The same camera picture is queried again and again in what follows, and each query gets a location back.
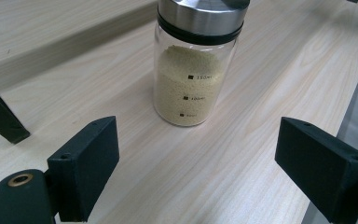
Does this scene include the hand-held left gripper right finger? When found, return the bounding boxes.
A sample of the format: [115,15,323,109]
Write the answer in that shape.
[274,117,358,224]

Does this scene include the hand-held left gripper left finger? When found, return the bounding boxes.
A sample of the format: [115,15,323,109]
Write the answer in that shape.
[47,116,120,223]

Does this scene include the glass jar with yellow powder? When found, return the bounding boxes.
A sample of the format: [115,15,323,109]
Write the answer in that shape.
[152,0,252,128]

